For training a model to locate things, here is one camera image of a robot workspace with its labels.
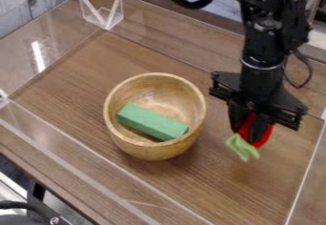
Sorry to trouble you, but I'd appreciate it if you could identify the green rectangular block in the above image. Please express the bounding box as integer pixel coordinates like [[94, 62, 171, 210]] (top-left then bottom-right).
[[118, 103, 189, 141]]

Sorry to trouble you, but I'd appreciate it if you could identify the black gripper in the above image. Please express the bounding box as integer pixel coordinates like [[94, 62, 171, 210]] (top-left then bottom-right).
[[207, 56, 310, 145]]

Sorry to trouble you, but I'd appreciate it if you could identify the red plush fruit green leaf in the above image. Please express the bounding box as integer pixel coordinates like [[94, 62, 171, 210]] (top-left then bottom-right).
[[226, 112, 274, 162]]

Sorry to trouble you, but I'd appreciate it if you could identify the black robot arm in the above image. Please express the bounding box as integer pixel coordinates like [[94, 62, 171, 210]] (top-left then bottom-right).
[[173, 0, 312, 148]]

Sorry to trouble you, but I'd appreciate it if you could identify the wooden bowl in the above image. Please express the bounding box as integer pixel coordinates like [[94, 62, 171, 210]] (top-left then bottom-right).
[[103, 72, 207, 160]]

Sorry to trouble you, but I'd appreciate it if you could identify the black table frame bracket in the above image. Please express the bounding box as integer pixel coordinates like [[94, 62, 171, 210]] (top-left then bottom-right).
[[27, 182, 72, 225]]

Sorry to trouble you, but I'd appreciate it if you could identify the black cable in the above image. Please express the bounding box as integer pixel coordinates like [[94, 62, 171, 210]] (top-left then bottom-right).
[[0, 198, 43, 225]]

